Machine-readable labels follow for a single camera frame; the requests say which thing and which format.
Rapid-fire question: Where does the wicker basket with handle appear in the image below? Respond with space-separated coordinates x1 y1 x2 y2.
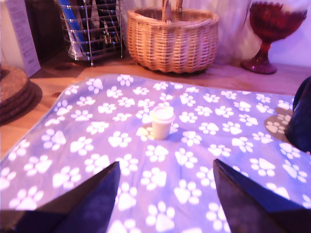
126 0 220 74

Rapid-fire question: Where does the blue paw print cloth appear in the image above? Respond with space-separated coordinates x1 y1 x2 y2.
0 73 311 233

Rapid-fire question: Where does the cream coffee capsule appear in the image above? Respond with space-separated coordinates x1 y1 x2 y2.
149 105 176 141

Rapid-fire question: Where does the red glass goblet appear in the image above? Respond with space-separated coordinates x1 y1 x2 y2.
240 0 308 75

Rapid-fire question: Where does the white printed carton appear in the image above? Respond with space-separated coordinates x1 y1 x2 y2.
0 0 41 79

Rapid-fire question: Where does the wire utensil rack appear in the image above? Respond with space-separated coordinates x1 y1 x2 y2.
57 0 125 67

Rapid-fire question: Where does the dark blue mug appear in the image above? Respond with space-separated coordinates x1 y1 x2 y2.
284 76 311 154

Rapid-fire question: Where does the cork coaster stack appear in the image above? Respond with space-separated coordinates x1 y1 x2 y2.
0 65 36 122

